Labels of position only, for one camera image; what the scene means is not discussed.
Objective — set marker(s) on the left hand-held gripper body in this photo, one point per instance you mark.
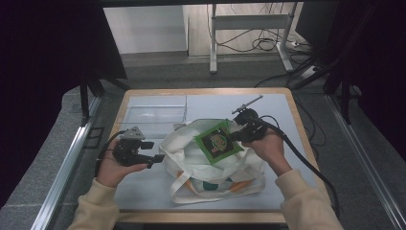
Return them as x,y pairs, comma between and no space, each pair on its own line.
127,150

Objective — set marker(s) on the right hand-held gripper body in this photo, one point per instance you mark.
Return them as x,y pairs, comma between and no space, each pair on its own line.
252,127

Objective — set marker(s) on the green snack packet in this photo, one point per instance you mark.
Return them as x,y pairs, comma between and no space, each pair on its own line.
217,143

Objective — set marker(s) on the white patterned tote bag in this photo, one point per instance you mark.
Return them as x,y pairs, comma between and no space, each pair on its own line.
191,166

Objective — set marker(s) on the person's left hand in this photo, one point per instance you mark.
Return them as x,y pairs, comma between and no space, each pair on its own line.
111,172

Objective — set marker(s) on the person's right hand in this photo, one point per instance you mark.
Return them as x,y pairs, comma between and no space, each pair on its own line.
269,151

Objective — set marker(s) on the clear plastic box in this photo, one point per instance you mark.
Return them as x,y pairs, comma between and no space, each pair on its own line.
153,115

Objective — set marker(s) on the white table mat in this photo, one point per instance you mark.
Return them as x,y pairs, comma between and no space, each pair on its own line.
281,108

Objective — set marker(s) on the black stand legs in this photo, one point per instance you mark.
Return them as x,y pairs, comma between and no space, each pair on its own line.
344,102
84,102

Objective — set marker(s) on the white power strip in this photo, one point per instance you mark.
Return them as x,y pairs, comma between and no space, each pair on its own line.
309,72

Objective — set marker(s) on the white board panel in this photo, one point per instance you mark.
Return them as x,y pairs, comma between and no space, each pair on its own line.
143,28

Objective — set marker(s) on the black curtain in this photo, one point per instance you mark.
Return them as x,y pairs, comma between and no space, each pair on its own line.
376,64
41,64

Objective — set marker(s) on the black floor bracket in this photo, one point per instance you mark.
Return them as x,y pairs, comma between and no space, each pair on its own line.
94,137

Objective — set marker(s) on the aluminium rail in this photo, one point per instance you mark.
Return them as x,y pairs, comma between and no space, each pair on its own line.
63,172
367,166

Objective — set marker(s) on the white metal stand frame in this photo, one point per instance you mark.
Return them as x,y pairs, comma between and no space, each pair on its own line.
249,21

